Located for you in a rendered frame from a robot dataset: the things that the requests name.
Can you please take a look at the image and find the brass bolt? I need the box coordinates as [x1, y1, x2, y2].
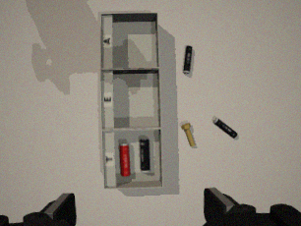
[181, 123, 195, 146]

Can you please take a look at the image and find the grey rack of bins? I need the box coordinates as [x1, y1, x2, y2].
[100, 13, 163, 190]

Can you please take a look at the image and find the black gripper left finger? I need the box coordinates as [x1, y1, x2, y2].
[0, 194, 77, 226]

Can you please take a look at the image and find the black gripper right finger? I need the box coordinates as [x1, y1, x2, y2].
[203, 188, 301, 226]

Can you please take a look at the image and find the red battery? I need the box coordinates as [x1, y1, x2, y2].
[119, 142, 131, 177]

